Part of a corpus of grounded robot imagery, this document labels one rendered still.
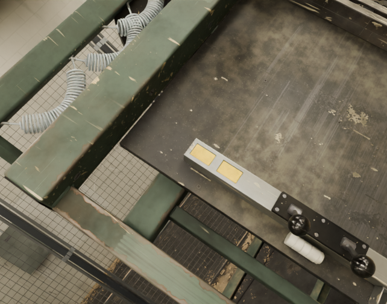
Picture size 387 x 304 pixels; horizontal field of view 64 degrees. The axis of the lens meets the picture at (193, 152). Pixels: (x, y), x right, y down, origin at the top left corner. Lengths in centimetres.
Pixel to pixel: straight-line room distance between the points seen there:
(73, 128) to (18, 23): 482
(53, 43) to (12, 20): 425
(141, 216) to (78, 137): 22
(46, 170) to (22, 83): 58
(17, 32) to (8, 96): 427
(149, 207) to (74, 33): 75
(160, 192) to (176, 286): 22
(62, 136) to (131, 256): 27
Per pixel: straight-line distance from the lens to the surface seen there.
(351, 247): 69
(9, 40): 541
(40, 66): 121
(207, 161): 69
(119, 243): 64
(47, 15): 548
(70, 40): 125
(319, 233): 70
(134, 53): 76
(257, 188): 68
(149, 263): 63
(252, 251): 185
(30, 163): 68
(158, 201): 73
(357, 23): 103
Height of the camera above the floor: 193
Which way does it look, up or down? 19 degrees down
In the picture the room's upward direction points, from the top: 47 degrees counter-clockwise
